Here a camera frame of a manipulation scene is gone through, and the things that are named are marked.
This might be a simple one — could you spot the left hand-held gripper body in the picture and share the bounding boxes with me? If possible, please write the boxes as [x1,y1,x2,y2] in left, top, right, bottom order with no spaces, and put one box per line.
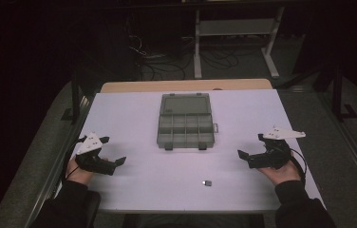
[74,132,118,177]

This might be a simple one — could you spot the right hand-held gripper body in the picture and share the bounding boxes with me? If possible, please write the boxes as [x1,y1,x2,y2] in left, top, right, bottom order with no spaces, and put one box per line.
[247,126,307,170]

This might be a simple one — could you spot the grey plastic compartment box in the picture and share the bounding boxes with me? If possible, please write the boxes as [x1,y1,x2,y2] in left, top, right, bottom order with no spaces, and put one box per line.
[156,92,219,152]

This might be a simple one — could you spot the person's right hand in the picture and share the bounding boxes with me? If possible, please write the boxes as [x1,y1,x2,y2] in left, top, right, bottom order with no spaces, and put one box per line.
[256,151,303,187]

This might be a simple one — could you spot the person's left hand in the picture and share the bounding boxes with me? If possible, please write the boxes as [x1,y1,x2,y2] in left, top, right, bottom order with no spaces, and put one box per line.
[66,156,95,186]

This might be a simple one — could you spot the black metal stand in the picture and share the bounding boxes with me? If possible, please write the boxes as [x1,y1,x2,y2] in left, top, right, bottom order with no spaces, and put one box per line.
[276,61,357,124]
[60,51,105,125]

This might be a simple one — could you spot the wooden table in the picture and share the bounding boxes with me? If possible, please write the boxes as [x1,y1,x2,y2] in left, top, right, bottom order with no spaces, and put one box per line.
[99,78,274,94]

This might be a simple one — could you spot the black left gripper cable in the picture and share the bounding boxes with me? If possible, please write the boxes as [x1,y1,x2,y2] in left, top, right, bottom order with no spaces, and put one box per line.
[62,135,88,182]

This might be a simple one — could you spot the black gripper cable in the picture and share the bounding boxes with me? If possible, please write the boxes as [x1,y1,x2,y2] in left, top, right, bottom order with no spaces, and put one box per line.
[62,135,88,182]
[290,147,308,185]

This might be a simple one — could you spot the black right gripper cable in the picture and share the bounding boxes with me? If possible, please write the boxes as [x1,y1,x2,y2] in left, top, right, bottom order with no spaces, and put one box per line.
[290,147,308,185]

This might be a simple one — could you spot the tangle of black floor cables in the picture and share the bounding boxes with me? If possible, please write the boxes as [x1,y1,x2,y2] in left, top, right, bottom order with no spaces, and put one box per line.
[124,29,241,82]

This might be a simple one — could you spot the white metal desk frame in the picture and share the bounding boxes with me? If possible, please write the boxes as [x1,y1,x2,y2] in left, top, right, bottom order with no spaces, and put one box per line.
[193,5,286,80]

